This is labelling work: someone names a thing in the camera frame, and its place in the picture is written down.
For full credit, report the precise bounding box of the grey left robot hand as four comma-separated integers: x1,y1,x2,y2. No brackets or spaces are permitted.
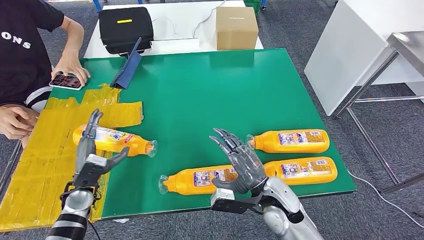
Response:
75,108,130,175

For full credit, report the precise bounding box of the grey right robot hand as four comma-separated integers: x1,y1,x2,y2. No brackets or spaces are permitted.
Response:
209,128,268,195

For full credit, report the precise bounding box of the orange detergent bottle clear cap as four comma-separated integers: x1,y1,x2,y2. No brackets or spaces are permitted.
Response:
158,164,239,196
245,129,330,154
72,124,158,158
263,156,338,186

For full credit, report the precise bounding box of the smartphone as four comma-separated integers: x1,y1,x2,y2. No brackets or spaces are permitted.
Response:
48,72,84,91

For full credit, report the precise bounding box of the blue tablet cover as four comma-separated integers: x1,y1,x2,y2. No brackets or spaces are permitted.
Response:
110,37,143,90

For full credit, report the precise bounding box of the yellow taped cardboard mat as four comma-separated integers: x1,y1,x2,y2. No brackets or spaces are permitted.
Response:
0,83,144,233

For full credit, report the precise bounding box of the person's right hand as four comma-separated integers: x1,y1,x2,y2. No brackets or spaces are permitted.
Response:
0,105,39,141

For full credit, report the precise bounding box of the person's hand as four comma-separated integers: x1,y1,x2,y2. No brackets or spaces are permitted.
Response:
0,105,39,141
51,49,91,87

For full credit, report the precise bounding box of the person's left hand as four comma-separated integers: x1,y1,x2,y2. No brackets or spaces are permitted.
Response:
51,49,91,87

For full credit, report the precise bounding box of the person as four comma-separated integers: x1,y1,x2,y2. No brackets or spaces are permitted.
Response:
0,0,91,142

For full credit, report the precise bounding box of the black zip case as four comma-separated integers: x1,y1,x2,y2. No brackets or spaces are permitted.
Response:
98,6,155,56

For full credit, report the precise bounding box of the brown cardboard box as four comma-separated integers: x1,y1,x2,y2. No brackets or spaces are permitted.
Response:
215,6,260,51

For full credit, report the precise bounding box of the white table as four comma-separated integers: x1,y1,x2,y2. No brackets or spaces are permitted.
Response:
83,0,265,60

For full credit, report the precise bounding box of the green crate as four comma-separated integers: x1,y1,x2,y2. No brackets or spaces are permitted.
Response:
244,0,263,17

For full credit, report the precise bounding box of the steel table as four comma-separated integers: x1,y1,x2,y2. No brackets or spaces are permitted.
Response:
335,30,424,196

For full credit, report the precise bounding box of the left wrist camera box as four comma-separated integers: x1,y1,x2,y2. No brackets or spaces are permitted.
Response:
73,153,109,189

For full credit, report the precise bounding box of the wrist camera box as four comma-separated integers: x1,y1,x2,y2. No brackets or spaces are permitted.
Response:
210,188,256,215
73,153,109,189

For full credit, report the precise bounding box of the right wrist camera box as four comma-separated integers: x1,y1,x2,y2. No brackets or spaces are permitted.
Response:
210,188,256,215

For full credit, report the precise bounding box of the white floor cable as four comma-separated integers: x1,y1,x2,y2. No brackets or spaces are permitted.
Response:
347,169,424,229

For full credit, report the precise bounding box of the grey cable on white table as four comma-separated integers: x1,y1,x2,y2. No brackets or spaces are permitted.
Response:
192,0,228,39

